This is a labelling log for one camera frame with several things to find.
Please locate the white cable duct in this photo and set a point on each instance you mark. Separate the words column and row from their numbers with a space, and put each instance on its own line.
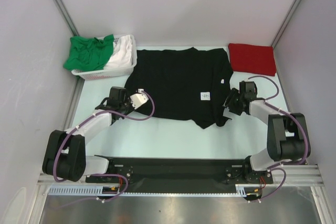
column 83, row 190
column 249, row 189

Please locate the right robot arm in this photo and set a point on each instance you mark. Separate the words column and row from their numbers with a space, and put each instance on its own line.
column 287, row 135

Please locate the left white cable duct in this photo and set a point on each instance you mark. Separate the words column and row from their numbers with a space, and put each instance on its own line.
column 83, row 190

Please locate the right white cable duct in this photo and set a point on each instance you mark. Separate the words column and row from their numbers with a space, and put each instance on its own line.
column 249, row 189

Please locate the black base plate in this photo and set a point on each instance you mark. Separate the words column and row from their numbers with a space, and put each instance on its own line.
column 182, row 176

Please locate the green t shirt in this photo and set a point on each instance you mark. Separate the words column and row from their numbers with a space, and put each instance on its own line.
column 89, row 54

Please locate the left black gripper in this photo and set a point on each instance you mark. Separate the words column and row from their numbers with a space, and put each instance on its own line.
column 127, row 98

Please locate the aluminium rail frame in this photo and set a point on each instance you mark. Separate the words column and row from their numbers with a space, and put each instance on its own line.
column 304, row 175

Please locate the corner aluminium post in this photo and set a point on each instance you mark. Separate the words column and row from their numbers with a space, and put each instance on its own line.
column 66, row 16
column 289, row 15

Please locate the left corner aluminium post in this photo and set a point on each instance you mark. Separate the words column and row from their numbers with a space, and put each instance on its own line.
column 66, row 16

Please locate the white t shirt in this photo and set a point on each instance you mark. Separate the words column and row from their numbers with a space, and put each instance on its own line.
column 122, row 54

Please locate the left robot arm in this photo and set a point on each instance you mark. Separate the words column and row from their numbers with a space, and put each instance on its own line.
column 66, row 157

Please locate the folded red t shirt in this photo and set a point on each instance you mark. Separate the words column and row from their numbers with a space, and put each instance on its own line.
column 252, row 59

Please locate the right corner aluminium post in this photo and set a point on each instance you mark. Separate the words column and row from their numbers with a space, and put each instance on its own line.
column 289, row 15

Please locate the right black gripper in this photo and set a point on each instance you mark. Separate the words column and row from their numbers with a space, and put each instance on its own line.
column 228, row 102

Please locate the black t shirt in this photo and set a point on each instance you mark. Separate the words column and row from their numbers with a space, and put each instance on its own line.
column 188, row 84

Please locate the white laundry basket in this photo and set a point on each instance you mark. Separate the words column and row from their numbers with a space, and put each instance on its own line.
column 111, row 72

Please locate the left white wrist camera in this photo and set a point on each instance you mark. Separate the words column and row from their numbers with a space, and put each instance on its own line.
column 138, row 99

